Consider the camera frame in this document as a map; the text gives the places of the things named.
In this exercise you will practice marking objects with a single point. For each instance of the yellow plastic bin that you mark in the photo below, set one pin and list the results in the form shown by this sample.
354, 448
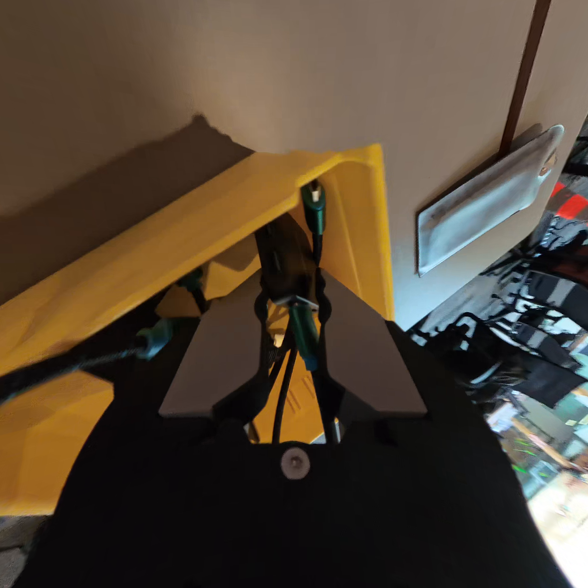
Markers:
138, 257

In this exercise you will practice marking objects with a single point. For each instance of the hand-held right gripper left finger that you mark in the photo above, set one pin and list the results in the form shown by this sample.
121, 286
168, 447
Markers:
216, 358

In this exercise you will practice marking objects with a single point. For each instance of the group of black office chairs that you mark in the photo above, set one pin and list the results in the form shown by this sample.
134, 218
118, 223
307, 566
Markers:
551, 280

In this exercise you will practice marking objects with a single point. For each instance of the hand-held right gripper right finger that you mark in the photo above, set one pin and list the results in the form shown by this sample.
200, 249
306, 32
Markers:
372, 363

